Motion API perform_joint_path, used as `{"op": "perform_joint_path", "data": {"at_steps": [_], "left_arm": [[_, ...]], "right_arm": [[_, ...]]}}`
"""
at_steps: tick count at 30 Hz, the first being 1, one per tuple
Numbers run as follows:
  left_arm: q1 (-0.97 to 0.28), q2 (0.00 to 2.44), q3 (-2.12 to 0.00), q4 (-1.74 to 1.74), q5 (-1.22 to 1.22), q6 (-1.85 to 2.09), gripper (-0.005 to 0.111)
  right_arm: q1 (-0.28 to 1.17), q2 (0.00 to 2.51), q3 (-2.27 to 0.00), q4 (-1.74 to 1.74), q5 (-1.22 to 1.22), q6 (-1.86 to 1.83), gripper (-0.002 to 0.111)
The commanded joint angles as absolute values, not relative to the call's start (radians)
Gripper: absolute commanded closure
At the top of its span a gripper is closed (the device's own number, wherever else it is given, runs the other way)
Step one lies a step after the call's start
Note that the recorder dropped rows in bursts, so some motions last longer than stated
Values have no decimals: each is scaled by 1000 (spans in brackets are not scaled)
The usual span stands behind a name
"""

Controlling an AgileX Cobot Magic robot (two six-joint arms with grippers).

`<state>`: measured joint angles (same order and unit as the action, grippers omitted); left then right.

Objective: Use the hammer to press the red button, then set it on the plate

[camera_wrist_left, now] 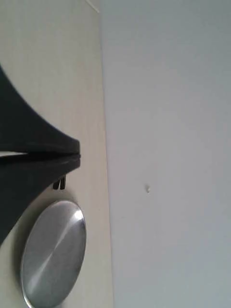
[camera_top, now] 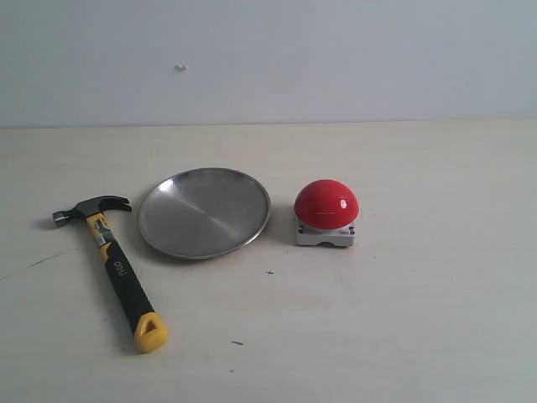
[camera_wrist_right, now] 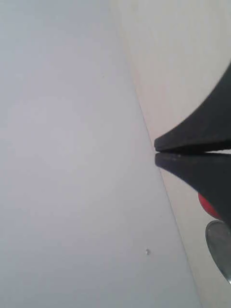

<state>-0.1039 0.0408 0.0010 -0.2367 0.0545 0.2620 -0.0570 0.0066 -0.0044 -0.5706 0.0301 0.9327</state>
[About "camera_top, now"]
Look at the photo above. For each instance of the red dome push button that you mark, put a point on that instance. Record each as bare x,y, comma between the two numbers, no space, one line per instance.
326,212

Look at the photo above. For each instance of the yellow black claw hammer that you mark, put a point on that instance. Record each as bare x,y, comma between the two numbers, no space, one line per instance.
149,331

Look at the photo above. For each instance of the round metal plate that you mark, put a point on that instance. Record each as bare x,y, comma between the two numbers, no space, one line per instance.
204,213

